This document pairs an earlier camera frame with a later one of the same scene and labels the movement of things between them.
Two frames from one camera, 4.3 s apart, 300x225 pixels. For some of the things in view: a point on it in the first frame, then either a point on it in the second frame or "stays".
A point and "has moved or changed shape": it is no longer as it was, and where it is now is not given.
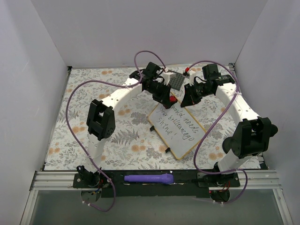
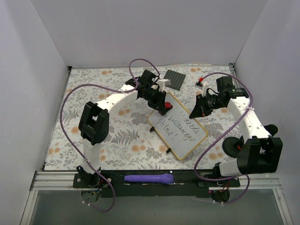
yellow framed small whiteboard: (177, 127) stays
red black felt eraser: (172, 99) has moved or changed shape
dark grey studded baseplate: (177, 81) stays
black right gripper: (191, 91) → (202, 107)
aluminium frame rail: (53, 180) stays
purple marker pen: (164, 178) stays
